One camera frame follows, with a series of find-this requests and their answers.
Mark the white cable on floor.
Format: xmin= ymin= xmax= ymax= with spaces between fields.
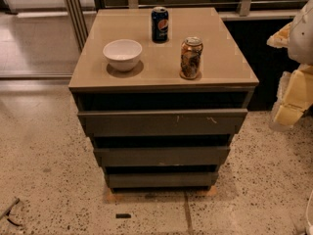
xmin=304 ymin=189 xmax=313 ymax=235

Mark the grey drawer cabinet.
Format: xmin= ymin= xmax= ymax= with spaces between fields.
xmin=69 ymin=8 xmax=258 ymax=190

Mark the metal window frame post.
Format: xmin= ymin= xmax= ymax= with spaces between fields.
xmin=64 ymin=0 xmax=88 ymax=51

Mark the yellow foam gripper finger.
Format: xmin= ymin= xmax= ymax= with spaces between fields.
xmin=273 ymin=65 xmax=313 ymax=126
xmin=267 ymin=23 xmax=291 ymax=48

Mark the blue pepsi can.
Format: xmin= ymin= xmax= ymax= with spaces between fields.
xmin=151 ymin=6 xmax=169 ymax=43

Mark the dark tool on floor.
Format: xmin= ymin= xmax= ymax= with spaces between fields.
xmin=0 ymin=197 xmax=23 ymax=227

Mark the orange patterned can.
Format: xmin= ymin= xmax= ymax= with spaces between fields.
xmin=180 ymin=36 xmax=203 ymax=79

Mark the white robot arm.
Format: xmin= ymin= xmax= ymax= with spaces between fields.
xmin=267 ymin=0 xmax=313 ymax=131

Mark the white ceramic bowl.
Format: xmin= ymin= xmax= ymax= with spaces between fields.
xmin=103 ymin=39 xmax=142 ymax=71

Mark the grey drawer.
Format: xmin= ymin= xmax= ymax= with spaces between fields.
xmin=94 ymin=146 xmax=230 ymax=166
xmin=78 ymin=109 xmax=247 ymax=137
xmin=105 ymin=172 xmax=218 ymax=188

